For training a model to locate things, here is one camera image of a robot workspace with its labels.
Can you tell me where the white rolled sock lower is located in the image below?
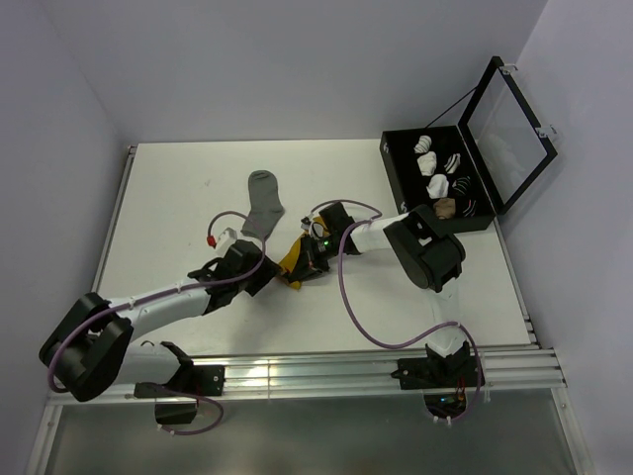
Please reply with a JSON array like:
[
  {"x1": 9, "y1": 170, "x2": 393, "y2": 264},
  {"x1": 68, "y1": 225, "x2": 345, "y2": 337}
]
[{"x1": 426, "y1": 174, "x2": 449, "y2": 200}]

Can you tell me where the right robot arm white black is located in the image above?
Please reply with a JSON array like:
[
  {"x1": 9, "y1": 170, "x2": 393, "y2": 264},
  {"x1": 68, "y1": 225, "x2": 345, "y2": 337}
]
[{"x1": 280, "y1": 200, "x2": 474, "y2": 386}]

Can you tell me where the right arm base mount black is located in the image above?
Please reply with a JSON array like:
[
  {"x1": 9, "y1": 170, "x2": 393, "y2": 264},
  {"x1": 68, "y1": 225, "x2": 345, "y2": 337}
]
[{"x1": 391, "y1": 356, "x2": 486, "y2": 390}]

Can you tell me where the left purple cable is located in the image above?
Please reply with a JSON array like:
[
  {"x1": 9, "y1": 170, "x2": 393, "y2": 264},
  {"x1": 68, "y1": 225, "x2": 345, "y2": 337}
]
[{"x1": 46, "y1": 211, "x2": 268, "y2": 395}]

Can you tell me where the aluminium frame rail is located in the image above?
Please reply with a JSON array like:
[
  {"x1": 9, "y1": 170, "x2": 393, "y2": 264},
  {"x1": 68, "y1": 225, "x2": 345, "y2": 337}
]
[{"x1": 28, "y1": 350, "x2": 575, "y2": 474}]

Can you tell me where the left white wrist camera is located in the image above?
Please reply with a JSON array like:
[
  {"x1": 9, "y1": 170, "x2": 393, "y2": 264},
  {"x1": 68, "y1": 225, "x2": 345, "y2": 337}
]
[{"x1": 206, "y1": 227, "x2": 238, "y2": 253}]

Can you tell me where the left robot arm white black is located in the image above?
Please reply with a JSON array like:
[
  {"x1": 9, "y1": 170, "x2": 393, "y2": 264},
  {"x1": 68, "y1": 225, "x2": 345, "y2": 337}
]
[{"x1": 39, "y1": 239, "x2": 282, "y2": 402}]

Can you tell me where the black white striped rolled sock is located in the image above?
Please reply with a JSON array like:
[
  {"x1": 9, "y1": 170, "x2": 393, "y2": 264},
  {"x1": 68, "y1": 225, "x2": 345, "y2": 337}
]
[{"x1": 444, "y1": 153, "x2": 461, "y2": 175}]

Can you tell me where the brown rolled sock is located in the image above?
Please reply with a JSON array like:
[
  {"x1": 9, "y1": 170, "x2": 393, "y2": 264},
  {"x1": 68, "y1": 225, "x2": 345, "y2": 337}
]
[{"x1": 433, "y1": 198, "x2": 456, "y2": 220}]

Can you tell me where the glass box lid black frame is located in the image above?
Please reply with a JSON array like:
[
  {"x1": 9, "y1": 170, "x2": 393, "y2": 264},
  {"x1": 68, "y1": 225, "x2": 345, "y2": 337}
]
[{"x1": 458, "y1": 55, "x2": 558, "y2": 215}]

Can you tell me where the grey sock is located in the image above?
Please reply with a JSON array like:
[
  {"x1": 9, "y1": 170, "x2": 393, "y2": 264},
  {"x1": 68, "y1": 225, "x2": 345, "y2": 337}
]
[{"x1": 241, "y1": 170, "x2": 285, "y2": 239}]

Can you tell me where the yellow sock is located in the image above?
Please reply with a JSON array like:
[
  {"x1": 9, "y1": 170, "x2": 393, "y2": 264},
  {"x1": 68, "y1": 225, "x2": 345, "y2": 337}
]
[{"x1": 278, "y1": 232, "x2": 312, "y2": 290}]

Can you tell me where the purple cable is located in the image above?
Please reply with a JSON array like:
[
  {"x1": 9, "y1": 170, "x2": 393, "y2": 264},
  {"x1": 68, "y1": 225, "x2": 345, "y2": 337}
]
[
  {"x1": 309, "y1": 198, "x2": 494, "y2": 425},
  {"x1": 46, "y1": 211, "x2": 268, "y2": 395}
]

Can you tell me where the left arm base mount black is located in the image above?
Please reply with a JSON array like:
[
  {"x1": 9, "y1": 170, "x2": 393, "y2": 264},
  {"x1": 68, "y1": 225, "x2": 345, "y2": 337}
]
[{"x1": 134, "y1": 365, "x2": 226, "y2": 399}]

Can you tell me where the black electronics box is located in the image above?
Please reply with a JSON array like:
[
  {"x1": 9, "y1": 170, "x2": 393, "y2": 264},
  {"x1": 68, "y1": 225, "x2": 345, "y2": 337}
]
[{"x1": 154, "y1": 402, "x2": 198, "y2": 427}]

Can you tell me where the dark colourful striped rolled sock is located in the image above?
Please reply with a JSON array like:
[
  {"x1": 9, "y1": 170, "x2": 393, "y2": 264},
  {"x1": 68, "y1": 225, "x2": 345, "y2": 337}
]
[{"x1": 456, "y1": 198, "x2": 478, "y2": 218}]

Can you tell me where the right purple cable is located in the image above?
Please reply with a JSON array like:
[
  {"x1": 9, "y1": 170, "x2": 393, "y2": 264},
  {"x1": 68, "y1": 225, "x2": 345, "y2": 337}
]
[{"x1": 309, "y1": 198, "x2": 494, "y2": 425}]

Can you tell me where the white rolled sock upper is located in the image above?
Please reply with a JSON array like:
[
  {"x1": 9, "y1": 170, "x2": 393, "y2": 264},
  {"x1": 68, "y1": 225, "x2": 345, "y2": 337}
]
[{"x1": 416, "y1": 151, "x2": 437, "y2": 176}]

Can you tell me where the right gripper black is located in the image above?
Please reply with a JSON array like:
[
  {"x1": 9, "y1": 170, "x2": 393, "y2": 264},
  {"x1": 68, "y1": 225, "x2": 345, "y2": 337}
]
[{"x1": 292, "y1": 232, "x2": 342, "y2": 284}]

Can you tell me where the black storage box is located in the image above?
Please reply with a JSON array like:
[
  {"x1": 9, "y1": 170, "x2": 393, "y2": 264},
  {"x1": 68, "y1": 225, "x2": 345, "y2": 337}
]
[{"x1": 380, "y1": 126, "x2": 495, "y2": 234}]

